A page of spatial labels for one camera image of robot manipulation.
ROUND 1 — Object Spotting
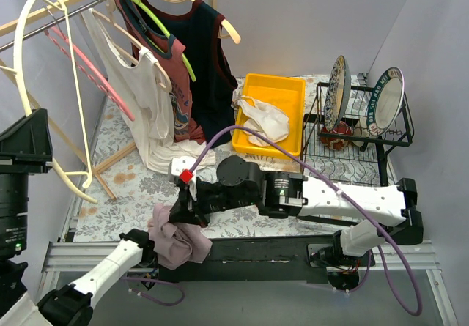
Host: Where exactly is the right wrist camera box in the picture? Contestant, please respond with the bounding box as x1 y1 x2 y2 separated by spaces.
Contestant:
168 155 196 199

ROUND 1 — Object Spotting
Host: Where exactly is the red teal tank top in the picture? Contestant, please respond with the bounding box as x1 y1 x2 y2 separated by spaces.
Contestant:
114 0 205 144

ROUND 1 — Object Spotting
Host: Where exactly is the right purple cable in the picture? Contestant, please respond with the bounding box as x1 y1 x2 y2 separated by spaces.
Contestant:
190 125 424 316

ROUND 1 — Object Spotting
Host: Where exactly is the lime green hanger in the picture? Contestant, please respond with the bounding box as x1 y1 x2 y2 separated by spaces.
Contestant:
130 0 196 82

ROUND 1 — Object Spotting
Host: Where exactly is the pink tank top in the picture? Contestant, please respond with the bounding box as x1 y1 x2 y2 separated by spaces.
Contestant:
147 204 212 270

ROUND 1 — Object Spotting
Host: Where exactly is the pink plastic hanger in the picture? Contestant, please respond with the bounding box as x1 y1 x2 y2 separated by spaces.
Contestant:
44 9 135 122

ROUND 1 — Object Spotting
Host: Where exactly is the navy maroon tank top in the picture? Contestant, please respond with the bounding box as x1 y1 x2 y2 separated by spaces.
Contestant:
159 17 238 141

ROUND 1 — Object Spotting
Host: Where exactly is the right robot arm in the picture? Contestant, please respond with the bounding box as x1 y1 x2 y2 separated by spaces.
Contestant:
168 155 424 267

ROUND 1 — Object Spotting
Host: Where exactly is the black wire dish rack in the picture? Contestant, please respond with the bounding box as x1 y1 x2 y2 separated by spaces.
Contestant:
295 73 415 228

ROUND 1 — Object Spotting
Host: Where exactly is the red patterned bowl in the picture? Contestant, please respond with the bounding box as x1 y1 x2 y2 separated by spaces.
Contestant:
318 120 355 151

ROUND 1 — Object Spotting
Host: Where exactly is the yellow plastic bin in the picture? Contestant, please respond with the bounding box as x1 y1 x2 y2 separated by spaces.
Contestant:
234 73 306 157

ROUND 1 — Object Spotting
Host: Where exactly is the floral tablecloth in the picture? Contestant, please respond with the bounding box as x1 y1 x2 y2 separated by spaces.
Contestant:
73 73 411 242

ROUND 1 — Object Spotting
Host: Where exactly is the wooden clothes rack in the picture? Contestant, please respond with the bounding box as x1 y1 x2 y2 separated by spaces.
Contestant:
0 0 217 201

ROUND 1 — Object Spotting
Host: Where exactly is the cream plastic hanger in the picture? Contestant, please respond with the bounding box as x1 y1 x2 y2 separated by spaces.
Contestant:
12 0 97 204

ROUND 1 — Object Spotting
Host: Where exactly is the cream white tank top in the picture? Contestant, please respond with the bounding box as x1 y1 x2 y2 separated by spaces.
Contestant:
80 7 177 173

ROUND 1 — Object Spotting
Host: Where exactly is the crumpled white cloth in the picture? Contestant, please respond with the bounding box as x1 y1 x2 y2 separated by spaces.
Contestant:
144 140 207 174

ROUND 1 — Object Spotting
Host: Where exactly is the floral patterned plate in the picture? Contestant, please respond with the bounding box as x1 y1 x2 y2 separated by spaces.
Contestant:
324 55 351 132

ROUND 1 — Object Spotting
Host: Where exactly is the green rimmed white plate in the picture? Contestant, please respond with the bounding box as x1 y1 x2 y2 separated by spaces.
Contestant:
366 67 405 137

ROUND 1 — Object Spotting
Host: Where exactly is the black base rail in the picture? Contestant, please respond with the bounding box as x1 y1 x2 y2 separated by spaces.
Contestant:
158 235 333 284

